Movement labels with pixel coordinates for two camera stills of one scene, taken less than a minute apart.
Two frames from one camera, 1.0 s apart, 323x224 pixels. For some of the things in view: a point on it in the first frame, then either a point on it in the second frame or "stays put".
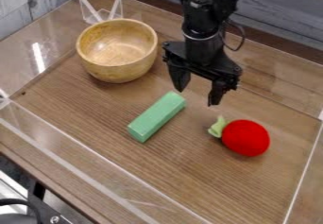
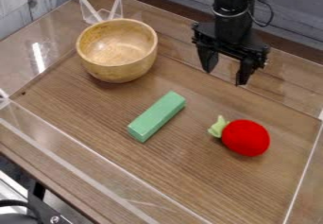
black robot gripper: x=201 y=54 → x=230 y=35
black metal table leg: x=50 y=215 stays put
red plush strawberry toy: x=244 y=137 stays put
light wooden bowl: x=118 y=50 stays put
